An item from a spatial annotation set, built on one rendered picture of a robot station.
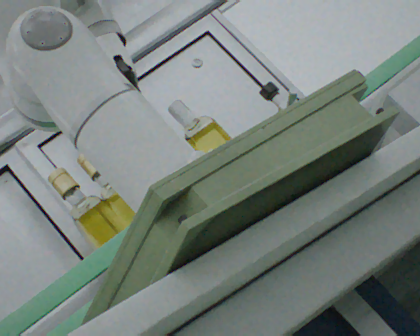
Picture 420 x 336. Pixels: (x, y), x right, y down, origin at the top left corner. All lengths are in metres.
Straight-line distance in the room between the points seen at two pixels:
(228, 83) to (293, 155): 0.87
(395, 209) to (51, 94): 0.40
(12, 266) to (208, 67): 0.53
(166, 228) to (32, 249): 0.85
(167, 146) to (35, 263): 0.69
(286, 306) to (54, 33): 0.40
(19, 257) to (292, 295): 0.81
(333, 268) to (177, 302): 0.21
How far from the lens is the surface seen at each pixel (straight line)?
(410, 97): 1.17
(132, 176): 0.93
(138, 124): 0.94
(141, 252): 0.80
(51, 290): 1.24
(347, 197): 0.91
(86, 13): 1.58
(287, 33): 1.76
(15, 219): 1.62
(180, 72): 1.70
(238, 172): 0.79
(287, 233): 0.85
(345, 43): 1.76
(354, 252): 0.93
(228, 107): 1.66
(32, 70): 0.99
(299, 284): 0.88
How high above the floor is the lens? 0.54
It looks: 19 degrees up
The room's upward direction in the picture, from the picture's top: 43 degrees counter-clockwise
